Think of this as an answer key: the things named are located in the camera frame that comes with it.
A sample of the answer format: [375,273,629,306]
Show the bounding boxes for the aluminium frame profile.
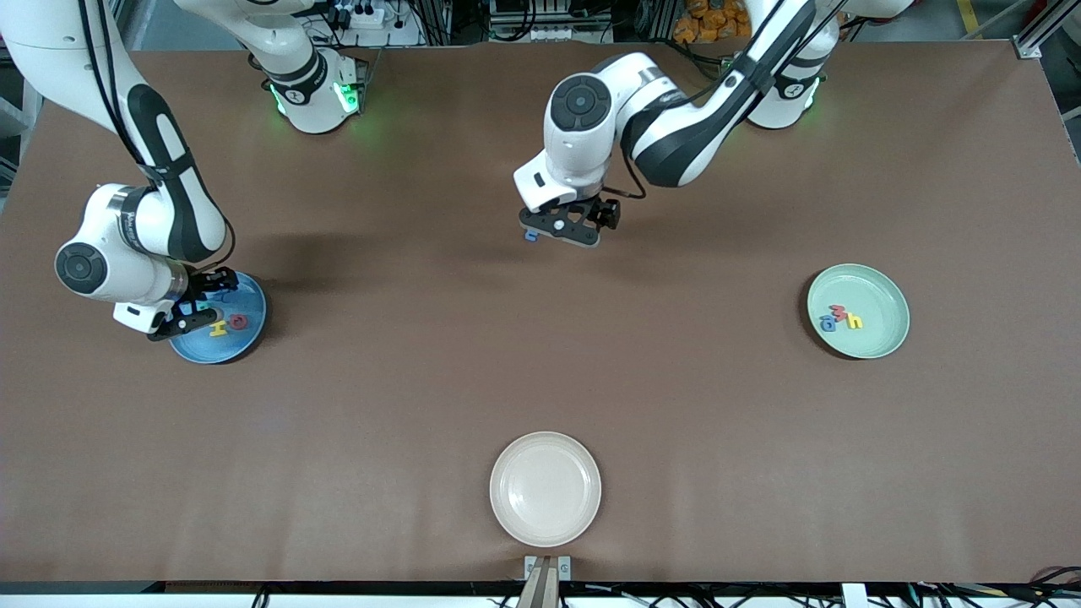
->
[1009,0,1081,62]

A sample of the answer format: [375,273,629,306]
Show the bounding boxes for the grey equipment rack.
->
[488,0,613,43]

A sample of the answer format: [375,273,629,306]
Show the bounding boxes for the cream plate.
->
[490,432,602,548]

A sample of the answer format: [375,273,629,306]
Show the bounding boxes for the green plate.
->
[807,263,911,360]

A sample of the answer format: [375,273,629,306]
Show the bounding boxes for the blue plate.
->
[169,270,268,365]

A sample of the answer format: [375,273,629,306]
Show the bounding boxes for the white power strip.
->
[325,3,389,30]

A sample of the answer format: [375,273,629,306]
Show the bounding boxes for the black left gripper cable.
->
[604,160,649,204]

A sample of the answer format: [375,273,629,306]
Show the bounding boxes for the grey metal mount bracket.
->
[524,555,573,582]

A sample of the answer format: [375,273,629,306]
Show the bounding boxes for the orange objects pile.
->
[674,0,752,45]

